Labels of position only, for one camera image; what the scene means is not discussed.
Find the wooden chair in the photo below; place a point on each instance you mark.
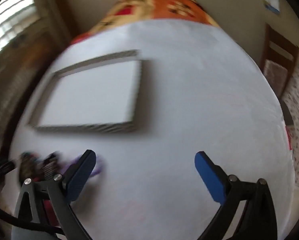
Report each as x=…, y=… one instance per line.
x=279, y=55

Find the brown slatted wooden door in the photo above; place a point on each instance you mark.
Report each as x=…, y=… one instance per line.
x=19, y=80

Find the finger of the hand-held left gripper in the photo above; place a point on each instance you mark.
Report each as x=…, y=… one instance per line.
x=0, y=170

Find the striped rim white tray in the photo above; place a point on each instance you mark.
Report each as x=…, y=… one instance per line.
x=89, y=97

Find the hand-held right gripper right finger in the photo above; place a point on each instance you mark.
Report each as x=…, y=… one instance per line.
x=209, y=177

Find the window with blinds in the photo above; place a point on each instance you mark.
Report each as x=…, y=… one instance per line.
x=9, y=25

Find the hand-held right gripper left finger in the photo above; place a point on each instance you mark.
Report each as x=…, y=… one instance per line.
x=79, y=177

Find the orange printed blanket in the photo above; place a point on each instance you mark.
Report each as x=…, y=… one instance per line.
x=164, y=5

